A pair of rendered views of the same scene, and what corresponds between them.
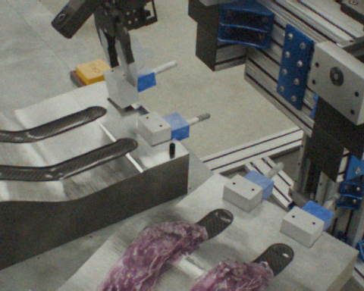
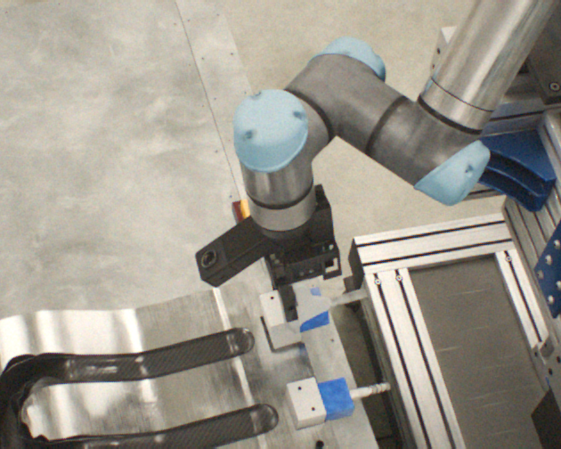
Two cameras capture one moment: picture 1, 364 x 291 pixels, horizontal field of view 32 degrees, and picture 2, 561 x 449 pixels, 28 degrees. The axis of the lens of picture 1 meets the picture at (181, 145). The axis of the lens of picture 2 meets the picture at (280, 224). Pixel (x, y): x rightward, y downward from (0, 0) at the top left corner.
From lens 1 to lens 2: 71 cm
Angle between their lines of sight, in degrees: 21
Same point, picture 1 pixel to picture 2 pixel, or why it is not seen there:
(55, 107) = (189, 316)
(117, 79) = (272, 322)
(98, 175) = not seen: outside the picture
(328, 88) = not seen: outside the picture
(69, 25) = (215, 277)
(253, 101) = not seen: outside the picture
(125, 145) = (263, 416)
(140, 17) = (319, 266)
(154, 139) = (300, 424)
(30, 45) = (190, 118)
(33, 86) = (178, 211)
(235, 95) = not seen: hidden behind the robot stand
